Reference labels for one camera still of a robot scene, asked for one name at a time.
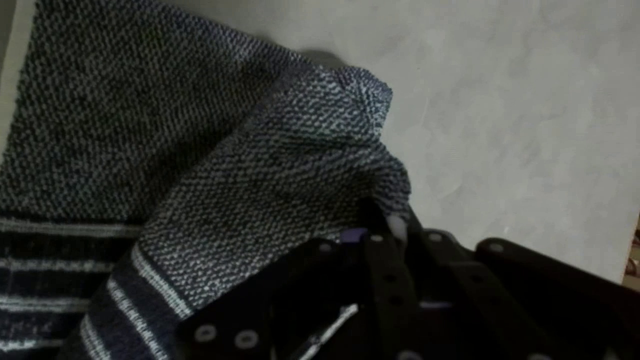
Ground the blue striped towel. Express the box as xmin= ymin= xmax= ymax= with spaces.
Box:
xmin=0 ymin=0 xmax=410 ymax=360

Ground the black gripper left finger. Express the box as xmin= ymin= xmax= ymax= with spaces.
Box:
xmin=359 ymin=198 xmax=431 ymax=360

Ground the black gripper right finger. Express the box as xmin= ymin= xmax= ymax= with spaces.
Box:
xmin=407 ymin=215 xmax=565 ymax=360

